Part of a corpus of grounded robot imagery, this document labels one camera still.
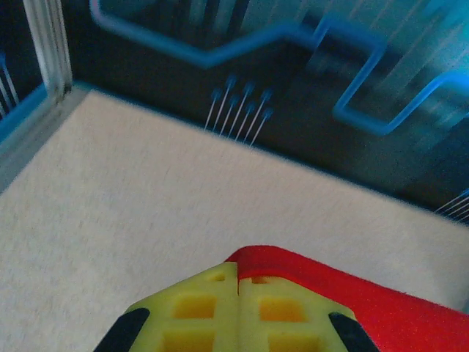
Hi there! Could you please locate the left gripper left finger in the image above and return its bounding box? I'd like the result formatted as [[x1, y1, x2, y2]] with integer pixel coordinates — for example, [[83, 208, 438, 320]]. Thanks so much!
[[93, 260, 242, 352]]

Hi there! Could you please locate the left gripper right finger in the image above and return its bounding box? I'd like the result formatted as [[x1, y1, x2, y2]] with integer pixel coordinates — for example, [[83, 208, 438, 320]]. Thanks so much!
[[238, 276, 383, 352]]

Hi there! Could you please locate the red t-shirt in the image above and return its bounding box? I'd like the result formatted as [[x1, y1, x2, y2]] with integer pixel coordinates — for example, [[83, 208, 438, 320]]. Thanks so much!
[[225, 244, 469, 352]]

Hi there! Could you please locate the aluminium table side rail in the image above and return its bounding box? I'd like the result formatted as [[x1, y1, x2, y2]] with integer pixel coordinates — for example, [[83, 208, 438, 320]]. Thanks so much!
[[0, 89, 91, 194]]

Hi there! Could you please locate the aluminium frame post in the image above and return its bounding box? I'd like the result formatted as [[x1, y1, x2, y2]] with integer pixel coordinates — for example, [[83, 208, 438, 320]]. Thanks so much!
[[22, 0, 74, 106]]

